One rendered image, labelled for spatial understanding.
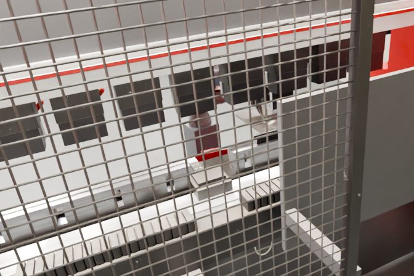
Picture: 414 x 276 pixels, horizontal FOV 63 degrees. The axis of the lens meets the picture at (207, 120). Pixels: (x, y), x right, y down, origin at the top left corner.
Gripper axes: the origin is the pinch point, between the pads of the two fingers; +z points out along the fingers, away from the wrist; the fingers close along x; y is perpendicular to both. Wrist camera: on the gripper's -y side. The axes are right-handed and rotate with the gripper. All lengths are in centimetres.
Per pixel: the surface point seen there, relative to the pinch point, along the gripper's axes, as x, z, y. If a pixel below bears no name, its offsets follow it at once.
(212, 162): -30.8, 8.9, -10.0
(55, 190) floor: -119, -45, -207
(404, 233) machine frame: 72, 75, -40
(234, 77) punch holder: -24.1, -11.8, 28.0
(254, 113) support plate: -1.6, -8.4, -10.9
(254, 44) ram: -14.9, -19.7, 35.2
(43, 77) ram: -86, -23, 35
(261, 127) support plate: -8.2, 3.0, 2.4
